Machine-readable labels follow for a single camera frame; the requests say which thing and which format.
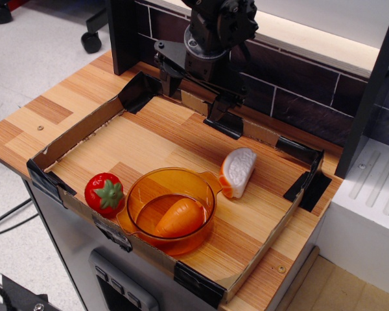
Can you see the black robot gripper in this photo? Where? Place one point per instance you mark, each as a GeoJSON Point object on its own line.
{"type": "Point", "coordinates": [209, 69]}

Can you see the orange toy carrot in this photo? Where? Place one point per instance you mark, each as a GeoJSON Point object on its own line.
{"type": "Point", "coordinates": [182, 218]}

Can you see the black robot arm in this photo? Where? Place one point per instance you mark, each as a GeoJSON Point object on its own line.
{"type": "Point", "coordinates": [225, 24]}

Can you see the orange transparent plastic pot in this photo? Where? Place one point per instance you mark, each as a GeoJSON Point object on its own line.
{"type": "Point", "coordinates": [150, 197]}

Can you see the cardboard fence with black tape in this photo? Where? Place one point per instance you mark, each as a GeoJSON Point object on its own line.
{"type": "Point", "coordinates": [258, 242]}

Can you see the white orange toy sushi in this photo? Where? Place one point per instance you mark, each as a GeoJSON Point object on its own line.
{"type": "Point", "coordinates": [236, 171]}

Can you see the black office chair base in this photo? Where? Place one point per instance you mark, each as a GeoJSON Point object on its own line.
{"type": "Point", "coordinates": [90, 39]}

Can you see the red toy strawberry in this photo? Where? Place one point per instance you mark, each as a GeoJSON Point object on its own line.
{"type": "Point", "coordinates": [104, 194]}

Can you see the grey control panel with buttons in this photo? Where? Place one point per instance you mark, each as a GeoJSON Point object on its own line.
{"type": "Point", "coordinates": [119, 291]}

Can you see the white toy sink drainboard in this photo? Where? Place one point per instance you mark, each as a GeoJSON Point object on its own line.
{"type": "Point", "coordinates": [355, 232]}

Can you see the black vertical post left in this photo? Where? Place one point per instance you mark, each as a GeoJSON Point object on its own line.
{"type": "Point", "coordinates": [122, 22]}

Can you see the black vertical post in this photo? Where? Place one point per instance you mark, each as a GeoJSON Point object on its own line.
{"type": "Point", "coordinates": [372, 118]}
{"type": "Point", "coordinates": [122, 22]}

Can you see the black vertical post right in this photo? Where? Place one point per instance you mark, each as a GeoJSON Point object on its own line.
{"type": "Point", "coordinates": [372, 118]}

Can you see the black metal bracket bottom left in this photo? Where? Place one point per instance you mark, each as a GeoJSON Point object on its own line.
{"type": "Point", "coordinates": [14, 296]}

